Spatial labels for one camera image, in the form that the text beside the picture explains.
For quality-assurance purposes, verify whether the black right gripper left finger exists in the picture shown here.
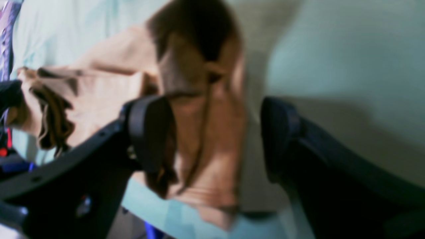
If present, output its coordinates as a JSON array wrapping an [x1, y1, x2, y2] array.
[[0, 95, 174, 239]]

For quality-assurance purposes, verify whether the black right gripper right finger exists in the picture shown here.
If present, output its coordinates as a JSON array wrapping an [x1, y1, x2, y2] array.
[[260, 97, 425, 239]]

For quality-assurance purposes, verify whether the tan T-shirt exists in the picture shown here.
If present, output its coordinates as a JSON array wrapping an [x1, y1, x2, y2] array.
[[6, 0, 246, 230]]

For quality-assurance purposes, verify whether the green table cloth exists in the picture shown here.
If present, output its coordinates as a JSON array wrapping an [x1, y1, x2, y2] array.
[[10, 0, 425, 239]]

